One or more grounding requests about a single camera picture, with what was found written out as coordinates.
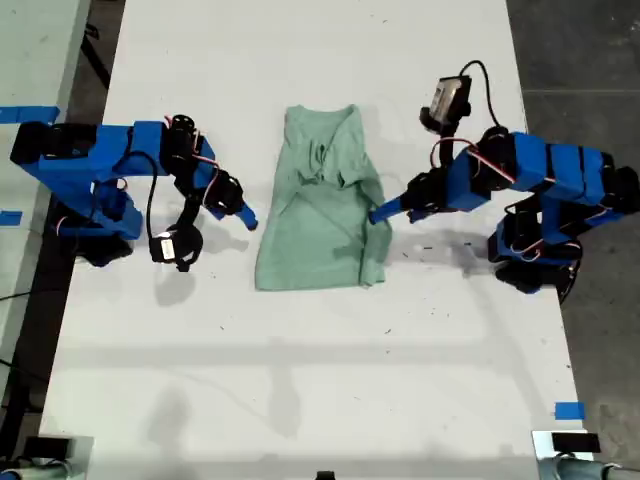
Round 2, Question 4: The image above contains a pale green T-shirt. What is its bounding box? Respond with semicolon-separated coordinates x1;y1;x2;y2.
254;103;394;292

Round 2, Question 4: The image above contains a black camera box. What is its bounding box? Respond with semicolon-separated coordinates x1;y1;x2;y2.
418;74;474;136
149;223;205;274

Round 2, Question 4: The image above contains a small black box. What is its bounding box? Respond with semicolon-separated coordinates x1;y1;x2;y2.
23;436;72;459
551;432;601;454

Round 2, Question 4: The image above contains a grey pipe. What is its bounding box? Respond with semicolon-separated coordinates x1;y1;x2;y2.
0;462;71;480
539;457;640;480

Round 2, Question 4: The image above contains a long blue tape strip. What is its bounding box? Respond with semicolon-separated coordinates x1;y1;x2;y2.
0;105;62;124

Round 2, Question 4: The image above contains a pale grey side table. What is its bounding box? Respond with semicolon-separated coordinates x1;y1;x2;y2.
0;0;92;396

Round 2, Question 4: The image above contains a black camera stalk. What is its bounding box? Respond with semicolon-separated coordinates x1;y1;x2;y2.
175;189;202;231
435;127;461;166

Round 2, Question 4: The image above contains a square blue tape piece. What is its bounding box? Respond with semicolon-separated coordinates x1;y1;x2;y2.
554;401;586;421

